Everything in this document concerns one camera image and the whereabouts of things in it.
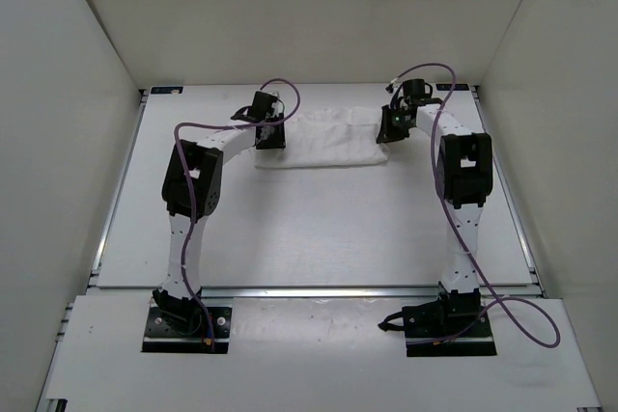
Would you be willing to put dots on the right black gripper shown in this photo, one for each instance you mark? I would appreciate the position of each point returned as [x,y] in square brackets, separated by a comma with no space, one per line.
[386,133]

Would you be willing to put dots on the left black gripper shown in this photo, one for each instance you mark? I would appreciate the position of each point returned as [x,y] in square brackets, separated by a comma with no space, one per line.
[279,140]

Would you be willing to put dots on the white skirt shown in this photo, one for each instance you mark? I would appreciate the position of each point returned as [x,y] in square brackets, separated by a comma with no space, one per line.
[327,138]

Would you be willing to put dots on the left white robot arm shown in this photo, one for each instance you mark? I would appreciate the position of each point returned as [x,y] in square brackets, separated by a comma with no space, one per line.
[191,192]

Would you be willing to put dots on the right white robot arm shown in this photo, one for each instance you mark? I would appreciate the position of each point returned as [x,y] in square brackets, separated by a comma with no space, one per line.
[463,172]

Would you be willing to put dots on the right blue corner label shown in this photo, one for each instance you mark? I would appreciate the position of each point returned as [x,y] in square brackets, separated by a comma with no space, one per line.
[444,87]

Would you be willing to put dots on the blue corner label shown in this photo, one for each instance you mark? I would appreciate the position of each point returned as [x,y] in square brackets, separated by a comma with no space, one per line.
[166,90]
[444,87]

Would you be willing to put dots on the left blue corner label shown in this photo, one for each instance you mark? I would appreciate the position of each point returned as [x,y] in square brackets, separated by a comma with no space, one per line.
[166,90]

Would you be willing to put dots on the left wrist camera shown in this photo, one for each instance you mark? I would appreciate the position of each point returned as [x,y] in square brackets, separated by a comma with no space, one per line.
[277,97]

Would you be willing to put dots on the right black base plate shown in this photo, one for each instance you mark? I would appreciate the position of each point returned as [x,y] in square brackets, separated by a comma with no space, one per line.
[452,325]

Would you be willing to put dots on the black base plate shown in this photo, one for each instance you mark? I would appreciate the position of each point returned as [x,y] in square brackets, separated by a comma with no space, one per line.
[161,337]
[452,325]

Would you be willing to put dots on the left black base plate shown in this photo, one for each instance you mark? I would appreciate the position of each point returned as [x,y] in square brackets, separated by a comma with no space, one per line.
[161,337]

